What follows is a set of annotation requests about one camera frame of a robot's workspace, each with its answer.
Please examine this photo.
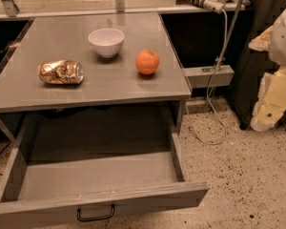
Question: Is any grey cabinet counter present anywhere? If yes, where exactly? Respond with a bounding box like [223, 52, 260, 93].
[0, 12, 193, 145]

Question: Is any white cable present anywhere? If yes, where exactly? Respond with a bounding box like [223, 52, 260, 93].
[184, 8, 230, 146]

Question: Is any black drawer handle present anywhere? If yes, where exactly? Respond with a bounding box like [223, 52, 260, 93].
[76, 204, 115, 222]

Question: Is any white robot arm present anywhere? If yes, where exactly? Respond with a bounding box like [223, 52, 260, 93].
[249, 9, 286, 132]

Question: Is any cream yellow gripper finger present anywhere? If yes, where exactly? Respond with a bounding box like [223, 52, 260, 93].
[250, 66, 286, 132]

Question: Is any orange fruit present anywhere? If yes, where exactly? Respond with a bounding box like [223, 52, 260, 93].
[135, 49, 160, 75]

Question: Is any white ceramic bowl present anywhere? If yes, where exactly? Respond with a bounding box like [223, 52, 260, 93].
[88, 29, 125, 58]

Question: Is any open grey top drawer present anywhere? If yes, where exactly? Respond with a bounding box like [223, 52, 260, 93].
[0, 103, 208, 229]

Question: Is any crushed orange gold can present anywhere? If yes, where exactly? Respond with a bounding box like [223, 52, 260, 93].
[38, 60, 84, 85]

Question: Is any grey metal bracket block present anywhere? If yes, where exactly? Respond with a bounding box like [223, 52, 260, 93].
[184, 65, 235, 89]

